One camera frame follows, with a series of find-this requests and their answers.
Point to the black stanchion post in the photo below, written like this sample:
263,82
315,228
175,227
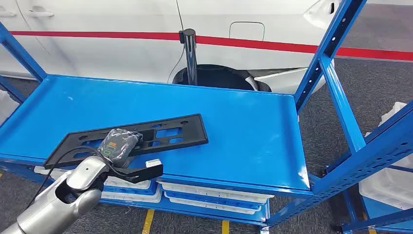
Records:
190,58

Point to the black car tyre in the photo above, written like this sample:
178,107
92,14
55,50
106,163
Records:
219,77

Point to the black plastic plate frame part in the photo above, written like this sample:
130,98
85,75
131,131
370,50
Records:
190,135

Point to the red barrier belt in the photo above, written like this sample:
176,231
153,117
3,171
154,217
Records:
96,34
274,46

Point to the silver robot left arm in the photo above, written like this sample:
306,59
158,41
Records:
48,210

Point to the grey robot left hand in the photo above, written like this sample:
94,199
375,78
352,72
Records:
119,145

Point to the blue metal shelf rack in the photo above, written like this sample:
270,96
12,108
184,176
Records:
376,211
242,129

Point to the white car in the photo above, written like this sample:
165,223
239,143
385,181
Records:
96,58

